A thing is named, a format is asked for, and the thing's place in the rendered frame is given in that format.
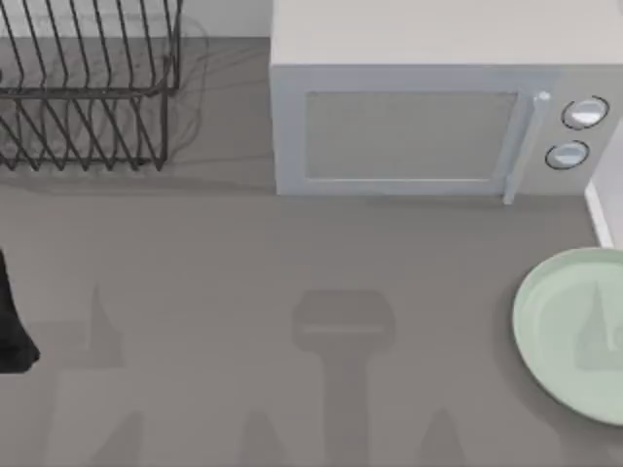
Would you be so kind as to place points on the microwave door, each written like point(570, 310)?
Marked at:
point(409, 136)

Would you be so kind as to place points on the pale microwave oven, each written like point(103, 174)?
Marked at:
point(418, 44)

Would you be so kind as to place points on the pale green plate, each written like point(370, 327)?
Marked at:
point(555, 335)

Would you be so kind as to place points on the small microwave knob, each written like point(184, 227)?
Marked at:
point(567, 155)

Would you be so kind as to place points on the large microwave knob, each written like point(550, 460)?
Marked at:
point(584, 113)

